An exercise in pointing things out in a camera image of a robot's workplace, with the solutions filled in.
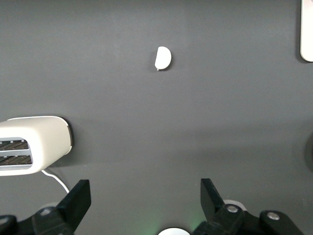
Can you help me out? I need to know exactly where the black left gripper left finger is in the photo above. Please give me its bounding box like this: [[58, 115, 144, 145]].
[[0, 180, 91, 235]]

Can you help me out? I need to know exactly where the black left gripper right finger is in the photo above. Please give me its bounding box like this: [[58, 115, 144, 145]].
[[193, 178, 304, 235]]

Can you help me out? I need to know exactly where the small white cube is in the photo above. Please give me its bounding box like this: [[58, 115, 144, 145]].
[[154, 46, 173, 71]]

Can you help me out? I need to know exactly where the cream rectangular tray with print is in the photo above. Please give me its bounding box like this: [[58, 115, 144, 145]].
[[300, 0, 313, 62]]

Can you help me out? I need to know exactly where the cream white toaster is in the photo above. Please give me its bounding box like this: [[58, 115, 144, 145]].
[[0, 116, 73, 176]]

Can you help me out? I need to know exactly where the white toaster cable with plug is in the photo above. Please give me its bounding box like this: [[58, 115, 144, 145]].
[[41, 169, 70, 194]]

